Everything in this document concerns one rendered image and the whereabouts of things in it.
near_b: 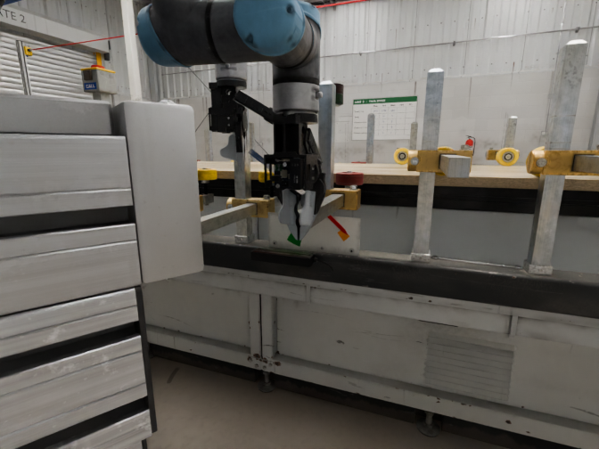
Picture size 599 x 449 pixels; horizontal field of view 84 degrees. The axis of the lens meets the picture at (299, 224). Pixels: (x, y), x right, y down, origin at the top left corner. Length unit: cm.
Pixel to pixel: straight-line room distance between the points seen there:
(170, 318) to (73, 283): 149
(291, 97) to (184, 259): 39
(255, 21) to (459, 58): 784
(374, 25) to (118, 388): 852
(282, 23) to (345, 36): 831
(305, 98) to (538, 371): 110
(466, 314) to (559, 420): 55
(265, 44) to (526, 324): 84
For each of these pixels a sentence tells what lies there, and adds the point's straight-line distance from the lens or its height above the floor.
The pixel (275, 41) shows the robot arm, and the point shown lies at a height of 109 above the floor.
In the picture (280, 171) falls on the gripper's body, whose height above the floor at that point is 94.
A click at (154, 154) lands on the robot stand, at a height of 97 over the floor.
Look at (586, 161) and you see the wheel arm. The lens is 83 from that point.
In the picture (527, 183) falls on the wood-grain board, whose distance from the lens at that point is 105.
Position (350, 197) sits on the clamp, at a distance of 86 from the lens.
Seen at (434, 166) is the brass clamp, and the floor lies 94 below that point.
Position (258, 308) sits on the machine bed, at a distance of 134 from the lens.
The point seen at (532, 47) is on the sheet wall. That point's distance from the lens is 834.
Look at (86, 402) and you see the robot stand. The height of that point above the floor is 85.
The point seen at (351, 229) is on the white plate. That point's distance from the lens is 87.
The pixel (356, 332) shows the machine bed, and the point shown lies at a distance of 128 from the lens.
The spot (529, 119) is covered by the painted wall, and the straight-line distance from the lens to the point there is 816.
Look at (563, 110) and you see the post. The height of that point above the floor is 105.
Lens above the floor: 97
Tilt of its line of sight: 13 degrees down
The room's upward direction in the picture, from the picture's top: straight up
